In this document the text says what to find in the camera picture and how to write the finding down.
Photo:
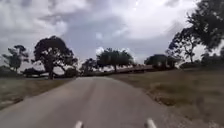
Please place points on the dry grass field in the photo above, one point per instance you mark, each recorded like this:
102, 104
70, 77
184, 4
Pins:
186, 90

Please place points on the pale paved path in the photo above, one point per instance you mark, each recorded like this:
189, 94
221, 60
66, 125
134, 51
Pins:
100, 103

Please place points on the dry grass verge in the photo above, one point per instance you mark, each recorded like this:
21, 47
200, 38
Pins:
23, 89

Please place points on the row of trees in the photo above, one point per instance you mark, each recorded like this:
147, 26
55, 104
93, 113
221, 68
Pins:
53, 53

